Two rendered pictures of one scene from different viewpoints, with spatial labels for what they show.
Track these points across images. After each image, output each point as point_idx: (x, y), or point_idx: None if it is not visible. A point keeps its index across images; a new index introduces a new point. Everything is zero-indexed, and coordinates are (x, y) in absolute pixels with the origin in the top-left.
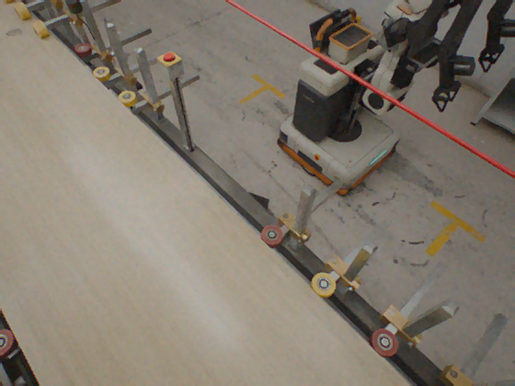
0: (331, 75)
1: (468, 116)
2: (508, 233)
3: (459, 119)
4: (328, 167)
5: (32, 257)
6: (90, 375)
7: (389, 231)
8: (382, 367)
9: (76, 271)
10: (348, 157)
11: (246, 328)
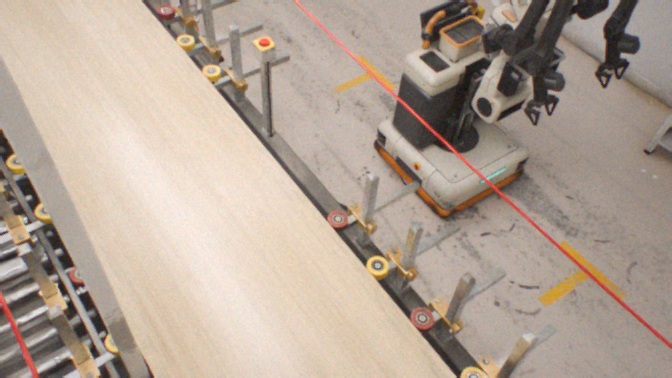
0: (436, 73)
1: (643, 141)
2: (659, 296)
3: (628, 143)
4: (428, 180)
5: (112, 209)
6: (161, 306)
7: (496, 268)
8: (415, 336)
9: (153, 225)
10: (453, 171)
11: (301, 290)
